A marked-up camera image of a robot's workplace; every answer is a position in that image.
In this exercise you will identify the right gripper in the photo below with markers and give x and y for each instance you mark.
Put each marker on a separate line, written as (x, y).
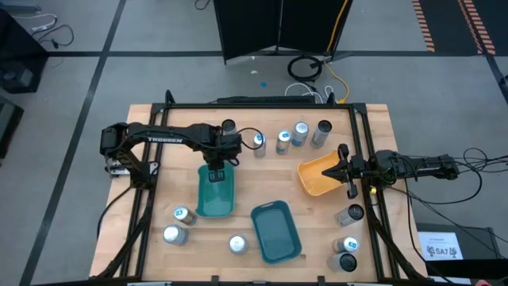
(359, 168)

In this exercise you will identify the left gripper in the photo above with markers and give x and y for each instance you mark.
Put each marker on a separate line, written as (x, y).
(222, 153)

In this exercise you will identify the green plastic bin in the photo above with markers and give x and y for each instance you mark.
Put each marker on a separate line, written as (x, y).
(214, 198)

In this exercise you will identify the yellow plastic bin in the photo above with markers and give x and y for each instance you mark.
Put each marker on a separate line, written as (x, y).
(313, 178)

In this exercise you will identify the black-top Celsius can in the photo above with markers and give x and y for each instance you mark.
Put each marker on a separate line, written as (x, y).
(347, 216)
(319, 137)
(229, 125)
(341, 263)

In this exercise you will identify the blue-tab Red Bull can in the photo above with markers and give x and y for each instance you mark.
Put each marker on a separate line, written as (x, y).
(260, 149)
(282, 145)
(345, 245)
(184, 215)

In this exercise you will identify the Spindrift sparkling water can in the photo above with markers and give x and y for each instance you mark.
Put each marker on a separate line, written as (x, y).
(174, 234)
(299, 135)
(238, 244)

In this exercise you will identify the dark teal plastic bin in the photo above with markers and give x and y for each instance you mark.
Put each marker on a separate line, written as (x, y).
(275, 234)

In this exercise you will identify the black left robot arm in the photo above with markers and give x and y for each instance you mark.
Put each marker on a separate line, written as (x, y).
(166, 135)

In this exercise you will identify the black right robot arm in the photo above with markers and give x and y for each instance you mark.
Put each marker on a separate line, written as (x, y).
(416, 165)

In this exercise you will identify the black power strip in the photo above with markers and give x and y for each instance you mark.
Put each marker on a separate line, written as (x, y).
(266, 99)

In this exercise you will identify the white SA7 paper sign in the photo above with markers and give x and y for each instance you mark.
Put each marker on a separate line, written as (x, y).
(440, 246)

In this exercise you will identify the black folding partition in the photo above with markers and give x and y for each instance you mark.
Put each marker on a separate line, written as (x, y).
(254, 28)

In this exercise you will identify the black box under sign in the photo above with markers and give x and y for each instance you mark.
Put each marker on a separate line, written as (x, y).
(480, 246)

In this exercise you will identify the black orange-striped floor mat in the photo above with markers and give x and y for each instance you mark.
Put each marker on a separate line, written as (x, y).
(444, 24)

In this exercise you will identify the black equipment case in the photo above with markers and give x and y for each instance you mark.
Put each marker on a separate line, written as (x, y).
(8, 127)

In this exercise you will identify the black cabinet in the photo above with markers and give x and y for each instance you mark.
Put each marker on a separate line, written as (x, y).
(16, 51)

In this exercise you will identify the black metal table frame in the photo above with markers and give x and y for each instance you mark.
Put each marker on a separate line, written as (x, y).
(258, 106)

